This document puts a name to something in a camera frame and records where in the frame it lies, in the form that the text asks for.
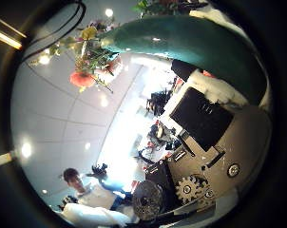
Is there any flower bouquet with green wrap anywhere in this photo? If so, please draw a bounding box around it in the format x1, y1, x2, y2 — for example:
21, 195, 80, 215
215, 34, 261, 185
31, 0, 269, 106

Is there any person in white shirt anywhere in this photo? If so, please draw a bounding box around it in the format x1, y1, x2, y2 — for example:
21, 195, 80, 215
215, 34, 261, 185
58, 162, 136, 213

